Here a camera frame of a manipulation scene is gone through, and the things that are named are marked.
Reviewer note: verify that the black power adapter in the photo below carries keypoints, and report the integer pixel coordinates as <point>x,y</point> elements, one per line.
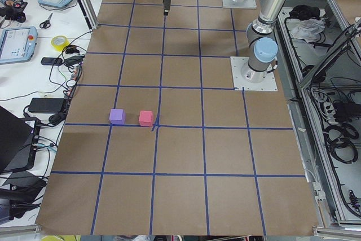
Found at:
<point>46,105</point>

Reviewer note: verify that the purple foam block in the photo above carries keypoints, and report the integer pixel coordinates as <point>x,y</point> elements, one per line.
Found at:
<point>117,116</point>

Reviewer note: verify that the black handled scissors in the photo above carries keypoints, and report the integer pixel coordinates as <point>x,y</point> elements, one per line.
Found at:
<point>46,23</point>

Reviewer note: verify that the pink foam block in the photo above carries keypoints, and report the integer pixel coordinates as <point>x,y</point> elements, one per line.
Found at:
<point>146,118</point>

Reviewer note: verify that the grey phone device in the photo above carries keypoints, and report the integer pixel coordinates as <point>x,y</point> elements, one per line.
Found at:
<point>51,61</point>

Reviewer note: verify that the blue teach pendant near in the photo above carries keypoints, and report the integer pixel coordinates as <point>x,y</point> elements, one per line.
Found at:
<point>18,44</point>

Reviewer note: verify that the black power strip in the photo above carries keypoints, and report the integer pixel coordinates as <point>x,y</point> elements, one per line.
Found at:
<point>71,84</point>

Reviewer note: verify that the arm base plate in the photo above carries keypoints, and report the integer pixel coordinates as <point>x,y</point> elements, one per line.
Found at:
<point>246,79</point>
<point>241,4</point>

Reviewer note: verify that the black laptop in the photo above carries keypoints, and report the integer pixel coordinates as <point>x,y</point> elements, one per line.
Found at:
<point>19,137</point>

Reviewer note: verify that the white crumpled cloth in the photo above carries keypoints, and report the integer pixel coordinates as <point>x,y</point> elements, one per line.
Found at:
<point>308,30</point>

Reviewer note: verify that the yellow tape roll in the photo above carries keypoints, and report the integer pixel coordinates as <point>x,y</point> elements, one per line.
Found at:
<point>60,42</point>

